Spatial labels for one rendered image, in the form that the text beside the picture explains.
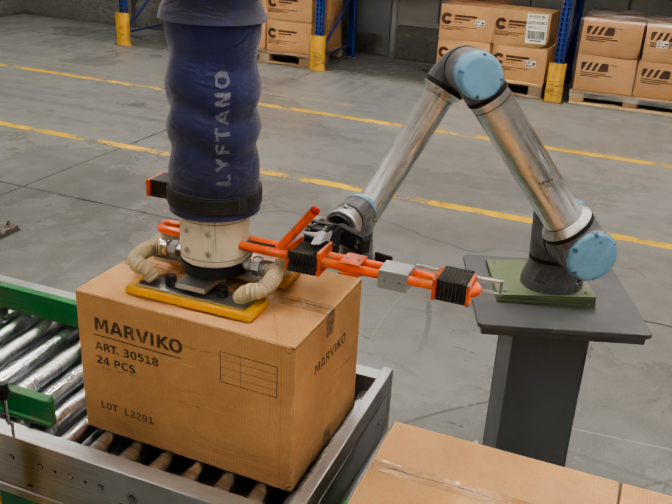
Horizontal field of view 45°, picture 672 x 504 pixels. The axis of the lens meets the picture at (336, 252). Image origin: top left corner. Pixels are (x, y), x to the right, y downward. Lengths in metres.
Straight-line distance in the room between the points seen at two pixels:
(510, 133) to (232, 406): 0.99
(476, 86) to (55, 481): 1.44
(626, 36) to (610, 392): 5.57
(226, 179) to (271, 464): 0.68
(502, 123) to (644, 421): 1.71
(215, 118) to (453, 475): 1.05
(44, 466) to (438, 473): 0.98
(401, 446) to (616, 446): 1.31
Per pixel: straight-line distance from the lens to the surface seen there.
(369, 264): 1.86
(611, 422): 3.45
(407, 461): 2.14
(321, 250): 1.85
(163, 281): 2.02
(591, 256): 2.32
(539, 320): 2.44
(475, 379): 3.53
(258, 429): 1.95
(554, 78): 8.77
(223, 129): 1.81
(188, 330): 1.91
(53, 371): 2.55
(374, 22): 10.67
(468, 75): 2.09
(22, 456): 2.23
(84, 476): 2.12
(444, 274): 1.79
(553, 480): 2.17
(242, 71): 1.80
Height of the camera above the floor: 1.86
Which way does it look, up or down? 24 degrees down
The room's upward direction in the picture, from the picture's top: 3 degrees clockwise
